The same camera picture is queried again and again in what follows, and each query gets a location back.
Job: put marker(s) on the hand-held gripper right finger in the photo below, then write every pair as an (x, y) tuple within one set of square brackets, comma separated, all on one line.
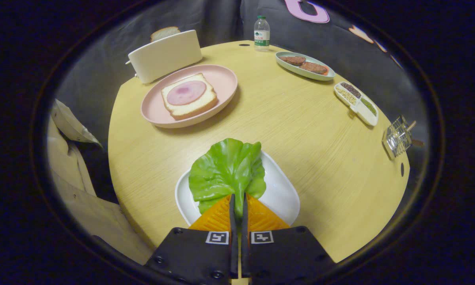
[(285, 253)]

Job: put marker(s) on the pale green oval plate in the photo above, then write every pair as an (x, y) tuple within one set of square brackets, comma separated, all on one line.
[(289, 68)]

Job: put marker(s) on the brown meat patty orange edge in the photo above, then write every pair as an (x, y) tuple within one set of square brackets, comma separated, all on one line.
[(312, 67)]

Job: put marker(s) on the black backdrop cloth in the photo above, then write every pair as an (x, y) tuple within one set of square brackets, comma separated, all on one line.
[(217, 19)]

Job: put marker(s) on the pink round plate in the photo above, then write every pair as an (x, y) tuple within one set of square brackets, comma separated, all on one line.
[(225, 81)]

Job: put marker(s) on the beige cardboard box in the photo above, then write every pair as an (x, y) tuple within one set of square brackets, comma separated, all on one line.
[(91, 213)]

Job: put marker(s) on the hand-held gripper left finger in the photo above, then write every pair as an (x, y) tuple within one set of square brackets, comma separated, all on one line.
[(198, 253)]

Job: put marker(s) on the pink ham slice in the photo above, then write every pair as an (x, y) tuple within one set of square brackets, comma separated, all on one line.
[(186, 93)]

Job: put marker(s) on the white square plate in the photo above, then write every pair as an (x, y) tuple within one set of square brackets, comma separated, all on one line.
[(281, 194)]

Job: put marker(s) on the light wooden stick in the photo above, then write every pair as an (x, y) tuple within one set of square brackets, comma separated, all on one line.
[(411, 126)]

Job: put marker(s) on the bread slice with ham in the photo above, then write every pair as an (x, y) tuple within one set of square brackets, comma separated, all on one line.
[(194, 109)]

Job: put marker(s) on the white toaster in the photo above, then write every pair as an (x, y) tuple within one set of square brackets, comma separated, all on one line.
[(166, 55)]

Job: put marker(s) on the white divided condiment dish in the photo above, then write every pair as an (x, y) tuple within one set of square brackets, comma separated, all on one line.
[(366, 116)]

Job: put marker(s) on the plain bread slice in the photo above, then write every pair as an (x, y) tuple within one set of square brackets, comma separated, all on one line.
[(164, 32)]

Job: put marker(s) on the green lettuce leaf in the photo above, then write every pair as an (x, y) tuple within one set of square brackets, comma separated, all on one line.
[(225, 170)]

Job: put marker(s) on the clear glass holder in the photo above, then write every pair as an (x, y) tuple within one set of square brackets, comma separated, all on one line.
[(396, 138)]

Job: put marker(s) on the clear water bottle green cap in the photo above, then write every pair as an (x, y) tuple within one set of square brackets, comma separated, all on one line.
[(261, 35)]

